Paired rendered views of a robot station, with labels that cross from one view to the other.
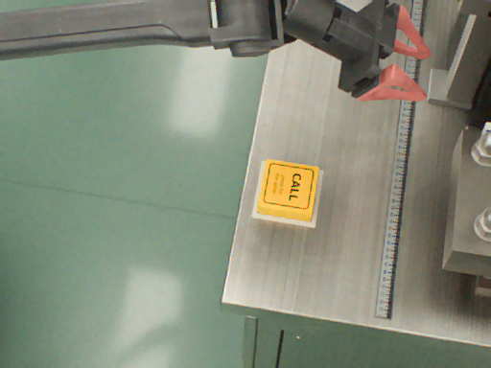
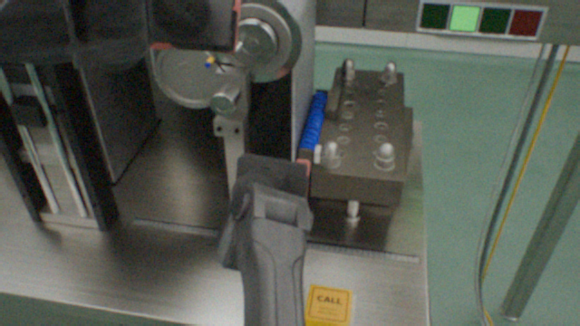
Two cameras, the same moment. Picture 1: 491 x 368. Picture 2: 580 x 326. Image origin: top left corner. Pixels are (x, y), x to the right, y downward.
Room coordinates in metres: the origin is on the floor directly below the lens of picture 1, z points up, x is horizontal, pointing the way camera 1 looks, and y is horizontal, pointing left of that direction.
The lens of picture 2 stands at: (0.61, 0.42, 1.57)
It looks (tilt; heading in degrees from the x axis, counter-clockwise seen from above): 39 degrees down; 273
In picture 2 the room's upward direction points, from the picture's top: straight up
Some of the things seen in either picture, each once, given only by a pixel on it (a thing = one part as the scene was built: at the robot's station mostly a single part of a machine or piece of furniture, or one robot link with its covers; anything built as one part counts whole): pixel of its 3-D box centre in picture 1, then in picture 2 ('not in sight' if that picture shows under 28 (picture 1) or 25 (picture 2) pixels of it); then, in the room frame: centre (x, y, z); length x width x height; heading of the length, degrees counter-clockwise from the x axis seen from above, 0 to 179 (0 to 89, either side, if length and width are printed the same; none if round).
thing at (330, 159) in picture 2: (490, 145); (331, 152); (0.57, -0.28, 1.05); 0.04 x 0.04 x 0.04
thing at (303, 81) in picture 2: not in sight; (304, 88); (0.62, -0.41, 1.10); 0.23 x 0.01 x 0.18; 82
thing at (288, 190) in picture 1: (288, 190); (328, 308); (0.57, -0.05, 0.91); 0.07 x 0.07 x 0.02; 82
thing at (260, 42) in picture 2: not in sight; (253, 43); (0.70, -0.29, 1.25); 0.07 x 0.02 x 0.07; 172
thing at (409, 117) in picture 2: not in sight; (405, 140); (0.41, -0.44, 0.96); 0.10 x 0.03 x 0.11; 82
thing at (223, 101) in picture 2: not in sight; (223, 102); (0.74, -0.23, 1.18); 0.04 x 0.02 x 0.04; 172
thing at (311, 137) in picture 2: not in sight; (314, 121); (0.60, -0.41, 1.03); 0.21 x 0.04 x 0.03; 82
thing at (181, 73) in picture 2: not in sight; (211, 44); (0.80, -0.44, 1.17); 0.26 x 0.12 x 0.12; 82
